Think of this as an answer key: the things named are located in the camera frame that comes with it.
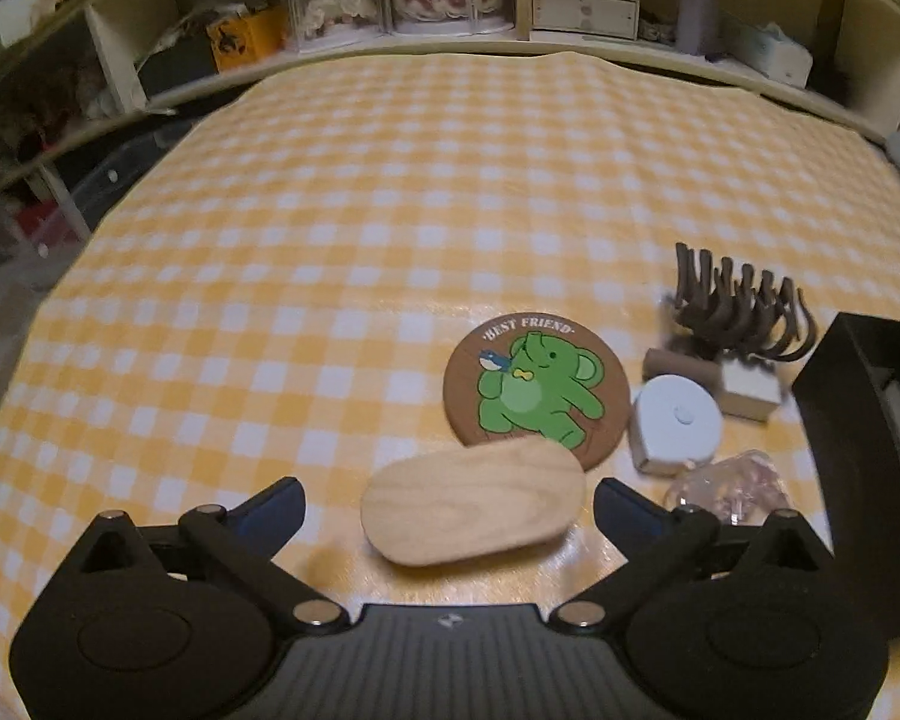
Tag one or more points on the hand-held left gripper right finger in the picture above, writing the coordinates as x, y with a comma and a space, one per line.
626, 514

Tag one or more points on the orange box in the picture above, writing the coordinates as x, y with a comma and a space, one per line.
244, 37

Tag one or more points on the clear bag of crystals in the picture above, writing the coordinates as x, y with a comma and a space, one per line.
727, 491

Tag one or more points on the small brown block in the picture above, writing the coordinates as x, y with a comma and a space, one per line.
675, 367

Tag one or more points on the wooden shelf unit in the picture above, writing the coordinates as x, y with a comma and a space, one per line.
120, 37

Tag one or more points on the oval wooden tray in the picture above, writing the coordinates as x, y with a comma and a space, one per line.
469, 502

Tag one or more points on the yellow checked blanket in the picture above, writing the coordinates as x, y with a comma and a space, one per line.
345, 240

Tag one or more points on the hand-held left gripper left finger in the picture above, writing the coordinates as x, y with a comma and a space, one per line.
274, 514

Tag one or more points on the round green elephant coaster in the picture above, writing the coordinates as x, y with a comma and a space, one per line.
536, 390

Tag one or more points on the brown hair claw clip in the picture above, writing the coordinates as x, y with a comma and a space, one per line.
727, 311

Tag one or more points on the white round tape measure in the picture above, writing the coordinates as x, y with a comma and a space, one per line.
679, 420

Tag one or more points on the pale purple container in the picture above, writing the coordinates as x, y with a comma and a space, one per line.
691, 15

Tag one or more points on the black storage box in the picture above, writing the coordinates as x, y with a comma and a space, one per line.
840, 420

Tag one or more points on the clear plastic storage bin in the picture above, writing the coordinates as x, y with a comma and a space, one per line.
124, 172

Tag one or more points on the white tissue box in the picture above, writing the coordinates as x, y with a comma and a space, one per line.
769, 52

